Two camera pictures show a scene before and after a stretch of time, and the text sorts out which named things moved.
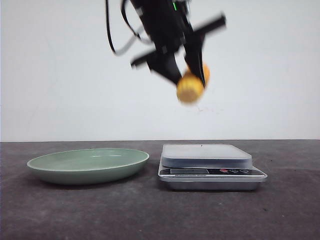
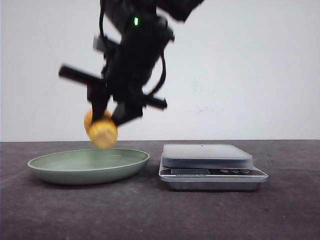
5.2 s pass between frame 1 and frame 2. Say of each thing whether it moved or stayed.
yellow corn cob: moved
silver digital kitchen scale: stayed
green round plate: stayed
